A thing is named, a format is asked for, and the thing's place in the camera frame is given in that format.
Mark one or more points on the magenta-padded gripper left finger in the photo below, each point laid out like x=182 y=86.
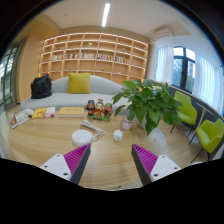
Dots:
x=58 y=166

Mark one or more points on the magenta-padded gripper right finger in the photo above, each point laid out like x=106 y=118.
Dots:
x=163 y=166

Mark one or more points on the small white charger block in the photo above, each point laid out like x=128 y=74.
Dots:
x=117 y=135

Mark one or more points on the round white power strip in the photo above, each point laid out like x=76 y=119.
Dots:
x=81 y=137

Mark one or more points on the white and red book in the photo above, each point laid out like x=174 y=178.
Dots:
x=50 y=112

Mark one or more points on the small yellow book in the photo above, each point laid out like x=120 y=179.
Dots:
x=39 y=113

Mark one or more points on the green chair with dark legs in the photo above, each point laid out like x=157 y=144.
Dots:
x=186 y=110
x=210 y=135

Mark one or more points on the small white printed cup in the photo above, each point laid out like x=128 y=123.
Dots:
x=126 y=123

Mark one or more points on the stack of white books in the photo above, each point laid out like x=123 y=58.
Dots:
x=20 y=118

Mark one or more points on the potted green leafy plant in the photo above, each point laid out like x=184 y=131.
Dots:
x=148 y=103

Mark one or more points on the light grey curved sofa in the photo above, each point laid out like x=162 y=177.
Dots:
x=63 y=99

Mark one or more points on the colourful figurine set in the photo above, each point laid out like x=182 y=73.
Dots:
x=99 y=110

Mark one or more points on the small round side table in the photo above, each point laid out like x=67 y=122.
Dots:
x=204 y=108

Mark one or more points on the black bag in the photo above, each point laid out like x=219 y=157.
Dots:
x=41 y=86

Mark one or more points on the yellow cushion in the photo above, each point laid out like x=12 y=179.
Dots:
x=79 y=83

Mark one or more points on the wide white sheer curtain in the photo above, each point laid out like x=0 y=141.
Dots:
x=208 y=85

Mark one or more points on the dark-framed arched window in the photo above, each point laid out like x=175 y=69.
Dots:
x=183 y=71

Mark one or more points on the narrow white sheer curtain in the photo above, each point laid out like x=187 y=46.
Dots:
x=164 y=65

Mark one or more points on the long ceiling light strip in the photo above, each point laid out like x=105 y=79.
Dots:
x=106 y=15

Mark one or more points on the glass door with grey frame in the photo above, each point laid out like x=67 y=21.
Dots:
x=10 y=76

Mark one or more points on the wooden wall shelf unit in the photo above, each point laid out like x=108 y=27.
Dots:
x=93 y=63

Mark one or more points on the white wall air conditioner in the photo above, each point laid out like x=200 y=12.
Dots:
x=162 y=33

